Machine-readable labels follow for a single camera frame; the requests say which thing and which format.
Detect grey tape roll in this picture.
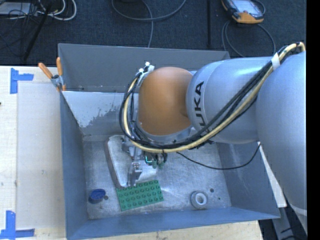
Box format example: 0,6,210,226
190,190,209,210

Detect white flat pad brown edge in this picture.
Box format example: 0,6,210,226
106,134,159,189

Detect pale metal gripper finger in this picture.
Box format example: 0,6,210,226
126,165,136,187
132,161,144,183

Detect green studded flat plate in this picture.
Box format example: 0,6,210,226
115,179,165,212

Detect blue round cap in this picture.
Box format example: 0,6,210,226
88,188,107,205

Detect grey metal bin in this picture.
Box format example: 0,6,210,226
57,42,282,240

